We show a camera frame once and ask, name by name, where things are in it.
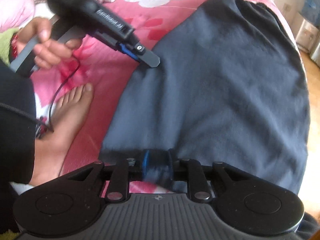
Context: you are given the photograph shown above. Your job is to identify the person's black trouser leg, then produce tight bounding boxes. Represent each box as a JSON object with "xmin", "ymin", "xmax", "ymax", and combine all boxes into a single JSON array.
[{"xmin": 0, "ymin": 62, "xmax": 38, "ymax": 233}]

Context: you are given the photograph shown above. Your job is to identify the person's bare foot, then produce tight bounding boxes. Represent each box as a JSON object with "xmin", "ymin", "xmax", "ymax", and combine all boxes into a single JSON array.
[{"xmin": 29, "ymin": 83, "xmax": 94, "ymax": 188}]

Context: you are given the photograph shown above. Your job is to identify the black pants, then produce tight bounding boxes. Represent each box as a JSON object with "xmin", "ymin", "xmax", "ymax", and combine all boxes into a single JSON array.
[{"xmin": 99, "ymin": 0, "xmax": 310, "ymax": 195}]

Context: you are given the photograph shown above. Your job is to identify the thick black cable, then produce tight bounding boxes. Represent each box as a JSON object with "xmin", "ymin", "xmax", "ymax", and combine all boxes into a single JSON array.
[{"xmin": 0, "ymin": 102, "xmax": 49, "ymax": 139}]

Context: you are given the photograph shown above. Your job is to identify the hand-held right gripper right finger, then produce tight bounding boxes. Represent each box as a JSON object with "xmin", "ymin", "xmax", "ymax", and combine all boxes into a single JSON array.
[{"xmin": 167, "ymin": 149, "xmax": 248, "ymax": 203}]

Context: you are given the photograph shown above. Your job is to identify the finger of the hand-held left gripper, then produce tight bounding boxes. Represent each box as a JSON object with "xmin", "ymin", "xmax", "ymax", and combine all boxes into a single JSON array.
[{"xmin": 117, "ymin": 42, "xmax": 161, "ymax": 68}]

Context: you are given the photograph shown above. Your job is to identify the pink plush cloth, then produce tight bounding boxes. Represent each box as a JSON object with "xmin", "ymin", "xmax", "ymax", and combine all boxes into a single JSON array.
[{"xmin": 0, "ymin": 0, "xmax": 35, "ymax": 30}]

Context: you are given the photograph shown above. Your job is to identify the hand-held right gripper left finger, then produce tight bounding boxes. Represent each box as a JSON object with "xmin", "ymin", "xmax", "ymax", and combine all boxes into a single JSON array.
[{"xmin": 67, "ymin": 149, "xmax": 150, "ymax": 203}]

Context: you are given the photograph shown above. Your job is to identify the person's left hand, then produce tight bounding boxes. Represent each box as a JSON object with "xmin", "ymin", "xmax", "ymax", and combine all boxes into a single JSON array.
[{"xmin": 15, "ymin": 17, "xmax": 83, "ymax": 69}]

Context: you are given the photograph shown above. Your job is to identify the thin black cable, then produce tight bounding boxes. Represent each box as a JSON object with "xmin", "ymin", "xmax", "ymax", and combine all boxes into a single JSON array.
[{"xmin": 49, "ymin": 56, "xmax": 82, "ymax": 133}]

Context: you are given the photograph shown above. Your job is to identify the pink floral blanket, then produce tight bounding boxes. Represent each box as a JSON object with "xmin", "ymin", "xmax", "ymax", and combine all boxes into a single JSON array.
[{"xmin": 0, "ymin": 0, "xmax": 300, "ymax": 195}]

